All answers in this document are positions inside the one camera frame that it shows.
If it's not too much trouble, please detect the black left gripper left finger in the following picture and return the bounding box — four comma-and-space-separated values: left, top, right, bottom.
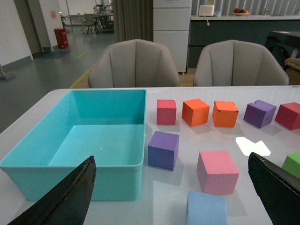
10, 156, 97, 225

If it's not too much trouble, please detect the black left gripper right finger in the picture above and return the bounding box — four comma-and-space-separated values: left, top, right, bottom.
248, 152, 300, 225

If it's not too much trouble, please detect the light blue foam block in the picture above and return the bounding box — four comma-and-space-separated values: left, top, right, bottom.
185, 191, 228, 225

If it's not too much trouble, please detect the green foam block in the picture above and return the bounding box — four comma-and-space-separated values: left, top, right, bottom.
282, 151, 300, 178

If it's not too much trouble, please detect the red foam block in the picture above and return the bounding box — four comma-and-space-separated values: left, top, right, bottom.
275, 102, 300, 130

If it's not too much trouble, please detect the purple foam block notched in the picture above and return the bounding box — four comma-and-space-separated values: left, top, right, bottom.
243, 100, 277, 128

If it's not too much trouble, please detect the turquoise plastic bin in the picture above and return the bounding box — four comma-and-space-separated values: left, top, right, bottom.
0, 89, 146, 201

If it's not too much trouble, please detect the orange foam block notched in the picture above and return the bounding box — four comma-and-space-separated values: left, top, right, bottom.
212, 100, 239, 128

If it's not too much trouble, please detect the purple foam block near bin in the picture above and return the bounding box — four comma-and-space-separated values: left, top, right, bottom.
148, 131, 180, 171

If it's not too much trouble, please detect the orange foam block left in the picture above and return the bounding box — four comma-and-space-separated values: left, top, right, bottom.
181, 98, 210, 127

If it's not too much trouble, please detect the dark pink foam block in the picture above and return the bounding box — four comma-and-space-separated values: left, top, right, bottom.
157, 99, 177, 125

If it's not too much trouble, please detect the beige chair right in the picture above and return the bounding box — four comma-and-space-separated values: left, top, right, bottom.
194, 40, 289, 87

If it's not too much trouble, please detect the beige chair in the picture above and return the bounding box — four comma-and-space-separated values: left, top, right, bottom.
88, 39, 180, 88
194, 40, 289, 87

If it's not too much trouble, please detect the black object at right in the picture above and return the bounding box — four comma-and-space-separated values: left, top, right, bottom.
265, 31, 300, 71

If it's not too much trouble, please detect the beige chair left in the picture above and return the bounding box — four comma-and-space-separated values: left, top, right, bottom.
88, 39, 180, 88

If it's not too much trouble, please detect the red trash bin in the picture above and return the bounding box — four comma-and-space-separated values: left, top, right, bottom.
54, 28, 69, 49

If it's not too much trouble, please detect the dark grey counter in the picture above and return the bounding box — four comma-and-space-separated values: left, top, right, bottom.
187, 15, 300, 68

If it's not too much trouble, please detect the fruit bowl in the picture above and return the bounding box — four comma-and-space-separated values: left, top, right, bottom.
233, 8, 250, 16

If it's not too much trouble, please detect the white toaster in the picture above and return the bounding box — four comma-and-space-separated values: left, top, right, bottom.
199, 5, 215, 16

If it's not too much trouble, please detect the white drawer cabinet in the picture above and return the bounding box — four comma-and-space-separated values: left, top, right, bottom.
153, 0, 192, 73

